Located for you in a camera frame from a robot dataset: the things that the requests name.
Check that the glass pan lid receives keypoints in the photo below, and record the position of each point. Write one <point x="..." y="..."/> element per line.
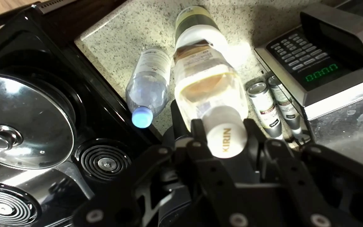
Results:
<point x="30" y="109"/>

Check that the black frying pan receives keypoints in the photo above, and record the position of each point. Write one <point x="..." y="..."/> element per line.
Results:
<point x="74" y="178"/>

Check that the clear water bottle blue cap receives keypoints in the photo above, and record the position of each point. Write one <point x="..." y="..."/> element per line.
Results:
<point x="147" y="84"/>

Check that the black electric stove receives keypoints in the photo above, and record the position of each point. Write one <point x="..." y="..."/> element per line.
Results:
<point x="43" y="46"/>

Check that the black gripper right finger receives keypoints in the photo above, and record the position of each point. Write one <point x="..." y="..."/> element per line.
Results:
<point x="290" y="181"/>

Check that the clear bottle with brown tea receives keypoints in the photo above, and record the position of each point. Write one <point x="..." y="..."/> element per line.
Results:
<point x="206" y="84"/>

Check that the small glass spice shaker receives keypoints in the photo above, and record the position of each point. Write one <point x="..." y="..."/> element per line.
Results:
<point x="263" y="105"/>

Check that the stainless steel microwave oven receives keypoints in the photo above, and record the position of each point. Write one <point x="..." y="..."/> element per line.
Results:
<point x="298" y="55"/>

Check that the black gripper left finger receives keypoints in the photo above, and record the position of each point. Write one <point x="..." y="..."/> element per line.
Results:
<point x="181" y="121"/>

